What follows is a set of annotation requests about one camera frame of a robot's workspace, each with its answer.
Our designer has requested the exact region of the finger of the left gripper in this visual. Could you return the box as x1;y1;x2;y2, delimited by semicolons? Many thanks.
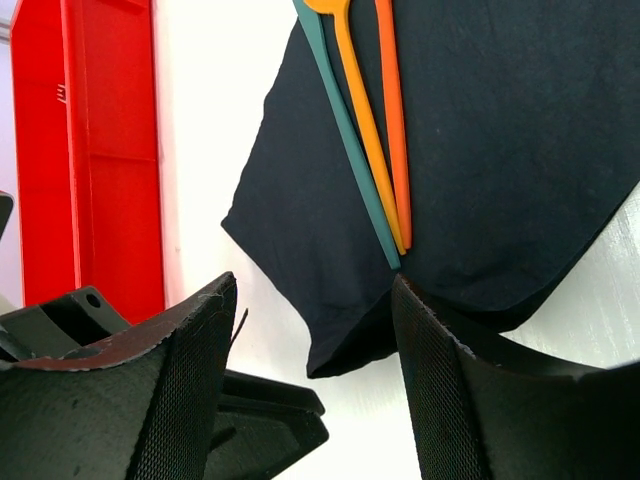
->
204;370;329;480

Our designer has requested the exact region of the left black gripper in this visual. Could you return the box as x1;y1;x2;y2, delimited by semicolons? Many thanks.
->
1;286;130;362

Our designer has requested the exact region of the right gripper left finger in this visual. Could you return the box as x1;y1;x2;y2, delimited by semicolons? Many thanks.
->
1;272;237;479

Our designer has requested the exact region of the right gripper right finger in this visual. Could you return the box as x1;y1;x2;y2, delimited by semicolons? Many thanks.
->
391;275;639;479

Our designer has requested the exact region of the black paper napkin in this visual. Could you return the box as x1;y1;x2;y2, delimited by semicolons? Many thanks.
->
222;1;639;379

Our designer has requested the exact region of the teal plastic knife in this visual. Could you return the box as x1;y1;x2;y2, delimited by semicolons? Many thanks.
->
293;0;401;270

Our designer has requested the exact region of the orange plastic fork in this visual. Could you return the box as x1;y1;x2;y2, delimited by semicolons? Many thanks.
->
375;0;412;250

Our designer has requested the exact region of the yellow plastic spoon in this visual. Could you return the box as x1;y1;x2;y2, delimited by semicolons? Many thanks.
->
306;0;406;255

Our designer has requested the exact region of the red plastic tray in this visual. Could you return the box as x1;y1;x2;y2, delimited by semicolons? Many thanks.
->
10;0;165;323

